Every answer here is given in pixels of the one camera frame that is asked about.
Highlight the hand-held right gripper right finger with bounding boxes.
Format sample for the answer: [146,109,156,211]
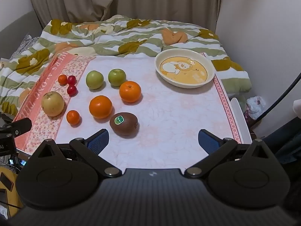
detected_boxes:
[183,129,277,179]

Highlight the person's dark trousers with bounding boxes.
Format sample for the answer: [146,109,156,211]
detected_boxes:
[263,115,301,163]

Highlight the cream cartoon print plate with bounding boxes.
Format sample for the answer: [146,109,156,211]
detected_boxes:
[154,49,215,89]

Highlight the pink and white printed tablecloth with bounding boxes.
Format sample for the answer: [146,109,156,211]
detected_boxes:
[12,53,242,156]

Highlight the brown kiwi with green sticker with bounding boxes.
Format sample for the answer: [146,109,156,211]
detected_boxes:
[109,112,139,137]

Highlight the beige curtain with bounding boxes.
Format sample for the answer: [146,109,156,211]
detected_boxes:
[26,0,222,31]

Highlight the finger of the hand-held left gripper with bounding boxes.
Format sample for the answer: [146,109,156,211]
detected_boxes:
[0,117,33,137]

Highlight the yellow apple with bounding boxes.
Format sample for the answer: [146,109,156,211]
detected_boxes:
[42,91,65,117]

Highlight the yellow object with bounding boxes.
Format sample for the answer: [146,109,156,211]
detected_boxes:
[0,167,24,218]

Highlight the green apple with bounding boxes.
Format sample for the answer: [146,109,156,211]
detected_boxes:
[108,69,127,87]
[86,70,104,90]

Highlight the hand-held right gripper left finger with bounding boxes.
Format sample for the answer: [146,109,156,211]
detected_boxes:
[30,129,123,178]

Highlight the green striped floral blanket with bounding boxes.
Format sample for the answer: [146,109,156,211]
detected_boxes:
[0,15,252,116]

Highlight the white plastic bag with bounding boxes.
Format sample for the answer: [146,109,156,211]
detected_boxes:
[246,96,267,120]

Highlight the grey patterned bed sheet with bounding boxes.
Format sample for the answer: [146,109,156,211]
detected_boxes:
[9,34,41,60]

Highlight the large orange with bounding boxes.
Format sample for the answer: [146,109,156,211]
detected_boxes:
[119,81,142,103]
[89,95,113,119]

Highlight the black cable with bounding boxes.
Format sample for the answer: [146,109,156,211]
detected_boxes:
[256,72,301,123]

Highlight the grey bed headboard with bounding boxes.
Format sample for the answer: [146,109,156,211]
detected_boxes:
[0,7,43,59]

